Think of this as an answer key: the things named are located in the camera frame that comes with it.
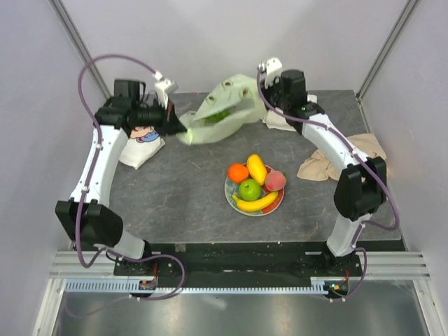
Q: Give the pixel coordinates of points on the green fake apple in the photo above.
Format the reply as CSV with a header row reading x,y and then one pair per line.
x,y
249,190

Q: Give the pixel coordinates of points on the pink fake peach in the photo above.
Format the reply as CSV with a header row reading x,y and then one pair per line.
x,y
275,181

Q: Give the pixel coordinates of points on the yellow fake banana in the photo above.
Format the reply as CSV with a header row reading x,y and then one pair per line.
x,y
265,204

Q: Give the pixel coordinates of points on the white folded towel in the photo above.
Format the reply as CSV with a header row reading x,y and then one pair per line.
x,y
276,121

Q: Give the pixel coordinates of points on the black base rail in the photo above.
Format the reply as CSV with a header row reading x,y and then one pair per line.
x,y
242,265

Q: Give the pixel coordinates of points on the orange fake fruit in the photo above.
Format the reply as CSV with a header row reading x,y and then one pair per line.
x,y
237,173

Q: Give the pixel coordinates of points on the beige crumpled cloth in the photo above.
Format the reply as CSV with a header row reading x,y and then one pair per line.
x,y
318,168

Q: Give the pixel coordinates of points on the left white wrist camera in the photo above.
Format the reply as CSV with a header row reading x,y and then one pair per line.
x,y
163,88

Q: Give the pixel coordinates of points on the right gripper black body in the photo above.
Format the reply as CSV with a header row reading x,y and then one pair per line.
x,y
273,94

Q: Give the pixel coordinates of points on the red white cartoon pouch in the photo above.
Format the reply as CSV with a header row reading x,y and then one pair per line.
x,y
144,143

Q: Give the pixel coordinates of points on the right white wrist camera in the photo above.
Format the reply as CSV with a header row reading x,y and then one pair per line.
x,y
272,69

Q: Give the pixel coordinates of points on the yellow fake mango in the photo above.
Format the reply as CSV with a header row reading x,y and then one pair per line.
x,y
256,168

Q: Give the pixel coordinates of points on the green fake grapes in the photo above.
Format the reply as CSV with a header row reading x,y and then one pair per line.
x,y
217,117

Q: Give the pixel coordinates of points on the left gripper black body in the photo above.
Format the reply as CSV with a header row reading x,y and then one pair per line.
x,y
162,117

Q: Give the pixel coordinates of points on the light blue cable duct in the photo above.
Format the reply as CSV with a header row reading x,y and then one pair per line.
x,y
139,287

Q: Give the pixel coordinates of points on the red teal floral plate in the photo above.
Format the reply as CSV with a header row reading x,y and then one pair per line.
x,y
231,188

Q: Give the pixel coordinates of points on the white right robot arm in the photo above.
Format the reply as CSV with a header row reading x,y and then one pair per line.
x,y
361,187

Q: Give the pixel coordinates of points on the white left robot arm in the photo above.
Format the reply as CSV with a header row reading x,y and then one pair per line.
x,y
86,216

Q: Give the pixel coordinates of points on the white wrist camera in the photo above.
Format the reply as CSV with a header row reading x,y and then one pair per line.
x,y
163,88
272,69

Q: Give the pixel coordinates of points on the pale green plastic bag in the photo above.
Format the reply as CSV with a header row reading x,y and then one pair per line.
x,y
239,95

